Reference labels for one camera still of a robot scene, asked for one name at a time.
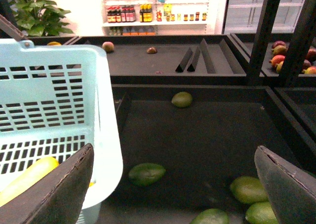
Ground black triangular dividers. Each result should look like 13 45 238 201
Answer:
175 38 243 75

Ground green avocado bottom right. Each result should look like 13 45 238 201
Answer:
245 202 278 224

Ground green avocado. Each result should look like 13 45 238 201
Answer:
171 91 193 108
190 209 229 224
245 202 278 224
230 176 268 204
128 163 166 187

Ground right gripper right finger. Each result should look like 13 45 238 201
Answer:
254 146 316 224

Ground brown fruit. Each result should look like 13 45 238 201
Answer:
146 46 158 54

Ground green avocado far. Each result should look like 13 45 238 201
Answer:
171 91 193 108

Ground peach coloured fruit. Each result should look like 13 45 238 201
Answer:
102 41 115 53

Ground green avocado middle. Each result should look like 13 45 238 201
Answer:
128 163 166 187

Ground sauce bottles on shelf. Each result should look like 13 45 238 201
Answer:
106 3 207 24

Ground red green mango pile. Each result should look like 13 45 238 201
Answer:
269 40 316 74

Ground light blue plastic basket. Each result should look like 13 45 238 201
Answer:
0 38 123 224

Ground brown basket handle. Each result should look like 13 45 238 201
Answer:
0 15 28 41

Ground green potted plant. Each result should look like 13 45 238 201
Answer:
8 0 74 37

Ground yellow mango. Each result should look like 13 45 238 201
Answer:
0 157 59 207

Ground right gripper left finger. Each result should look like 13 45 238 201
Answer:
0 144 94 224

